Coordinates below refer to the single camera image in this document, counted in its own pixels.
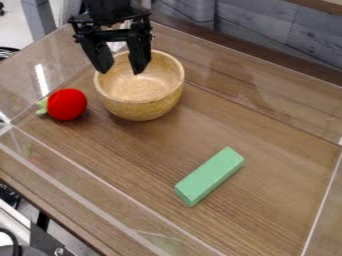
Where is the clear acrylic tray enclosure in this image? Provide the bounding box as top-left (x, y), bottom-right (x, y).
top-left (0, 15), bottom-right (342, 256)

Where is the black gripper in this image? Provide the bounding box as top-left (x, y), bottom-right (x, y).
top-left (68, 8), bottom-right (153, 75)

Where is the wooden bowl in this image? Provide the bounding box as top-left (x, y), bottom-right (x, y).
top-left (94, 50), bottom-right (185, 121)

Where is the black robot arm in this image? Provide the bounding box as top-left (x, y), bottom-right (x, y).
top-left (68, 0), bottom-right (153, 74)

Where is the clear acrylic corner bracket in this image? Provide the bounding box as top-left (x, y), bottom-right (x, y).
top-left (83, 12), bottom-right (134, 53)

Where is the green rectangular block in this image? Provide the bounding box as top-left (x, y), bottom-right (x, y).
top-left (174, 147), bottom-right (245, 207)

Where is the red plush fruit green leaf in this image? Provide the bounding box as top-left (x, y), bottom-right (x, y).
top-left (36, 88), bottom-right (87, 121)

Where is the black metal base bracket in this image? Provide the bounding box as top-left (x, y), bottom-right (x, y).
top-left (30, 223), bottom-right (76, 256)

